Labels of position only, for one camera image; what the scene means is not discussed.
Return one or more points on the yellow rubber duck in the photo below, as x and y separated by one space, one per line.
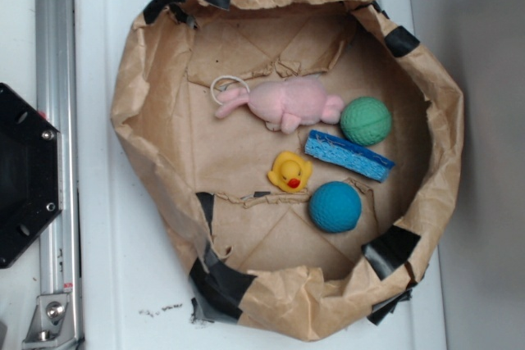
290 172

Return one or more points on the brown paper bag bin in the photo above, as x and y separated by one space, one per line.
252 253

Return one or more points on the pink plush bunny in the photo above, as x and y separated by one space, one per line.
283 105

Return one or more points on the blue sponge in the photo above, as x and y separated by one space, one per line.
341 152

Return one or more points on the blue foam ball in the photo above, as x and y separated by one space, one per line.
335 207

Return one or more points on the green foam ball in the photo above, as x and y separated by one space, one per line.
366 121

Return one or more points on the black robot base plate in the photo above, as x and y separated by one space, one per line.
30 185

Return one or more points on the metal corner bracket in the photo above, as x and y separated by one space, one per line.
52 323

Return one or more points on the aluminium frame rail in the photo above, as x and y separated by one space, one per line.
59 244

